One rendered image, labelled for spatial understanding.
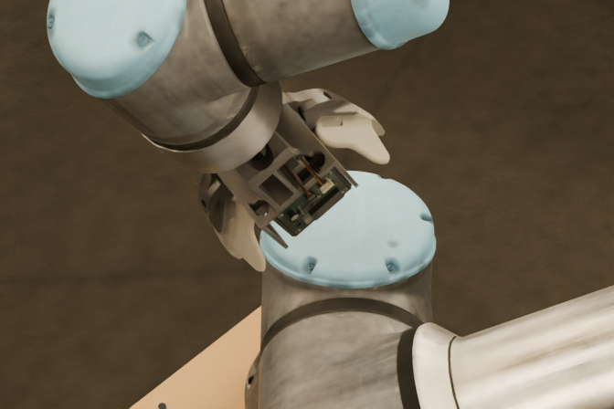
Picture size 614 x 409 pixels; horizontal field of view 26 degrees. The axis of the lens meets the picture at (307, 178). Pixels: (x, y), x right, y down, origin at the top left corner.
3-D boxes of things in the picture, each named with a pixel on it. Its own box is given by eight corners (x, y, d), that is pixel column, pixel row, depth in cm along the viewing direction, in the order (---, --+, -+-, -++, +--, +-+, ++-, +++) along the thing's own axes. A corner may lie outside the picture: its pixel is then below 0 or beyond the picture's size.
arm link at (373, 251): (419, 280, 131) (432, 150, 118) (430, 424, 118) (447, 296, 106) (264, 279, 131) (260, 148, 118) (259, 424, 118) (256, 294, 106)
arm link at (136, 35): (199, 41, 70) (32, 94, 72) (283, 128, 81) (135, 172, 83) (180, -106, 73) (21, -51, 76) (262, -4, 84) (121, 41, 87)
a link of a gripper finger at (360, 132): (416, 173, 104) (333, 188, 97) (371, 123, 106) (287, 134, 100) (434, 143, 102) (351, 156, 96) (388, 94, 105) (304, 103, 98)
